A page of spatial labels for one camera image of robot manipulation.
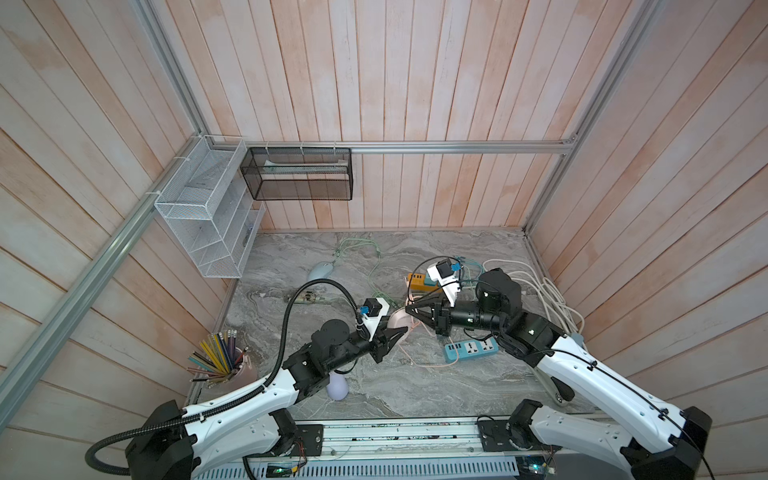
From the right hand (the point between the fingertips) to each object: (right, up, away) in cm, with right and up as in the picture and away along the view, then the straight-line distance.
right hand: (408, 308), depth 65 cm
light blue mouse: (-27, +7, +42) cm, 50 cm away
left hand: (-1, -6, +6) cm, 9 cm away
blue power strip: (+21, -15, +21) cm, 33 cm away
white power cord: (+54, -7, +27) cm, 61 cm away
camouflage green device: (-31, -3, +34) cm, 46 cm away
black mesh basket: (-35, +42, +40) cm, 67 cm away
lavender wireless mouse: (-18, -24, +16) cm, 34 cm away
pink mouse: (-2, -2, +1) cm, 3 cm away
